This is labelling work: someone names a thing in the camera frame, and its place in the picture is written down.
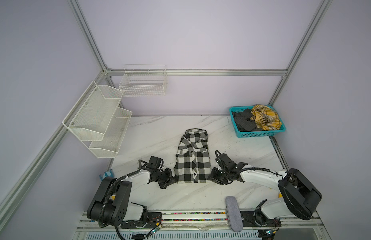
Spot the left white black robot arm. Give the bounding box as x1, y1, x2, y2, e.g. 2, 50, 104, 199
86, 156, 177, 228

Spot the left black corrugated cable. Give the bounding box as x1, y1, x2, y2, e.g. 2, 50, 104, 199
98, 175, 127, 240

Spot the teal plastic basket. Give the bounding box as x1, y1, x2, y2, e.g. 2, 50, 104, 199
229, 105, 286, 138

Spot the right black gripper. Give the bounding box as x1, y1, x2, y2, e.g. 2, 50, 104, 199
205, 167, 229, 185

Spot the white mesh two-tier shelf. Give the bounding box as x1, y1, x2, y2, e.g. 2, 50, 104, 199
62, 82, 132, 159

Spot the aluminium frame profile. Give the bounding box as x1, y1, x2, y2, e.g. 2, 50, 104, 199
106, 69, 288, 77

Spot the white wire wall basket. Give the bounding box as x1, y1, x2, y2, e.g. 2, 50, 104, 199
119, 65, 167, 97

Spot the dark grey striped shirt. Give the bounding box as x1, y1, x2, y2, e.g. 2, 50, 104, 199
232, 109, 262, 132

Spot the grey foam microphone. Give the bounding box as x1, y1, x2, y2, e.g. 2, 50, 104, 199
225, 196, 243, 233

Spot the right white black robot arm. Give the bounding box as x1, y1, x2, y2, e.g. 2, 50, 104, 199
209, 150, 322, 227

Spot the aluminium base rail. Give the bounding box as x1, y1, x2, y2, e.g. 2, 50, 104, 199
73, 209, 331, 240

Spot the yellow plaid shirt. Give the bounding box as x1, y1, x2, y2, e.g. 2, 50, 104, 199
251, 105, 282, 131

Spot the black white checkered shirt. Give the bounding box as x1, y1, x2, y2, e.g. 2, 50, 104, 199
174, 129, 211, 184

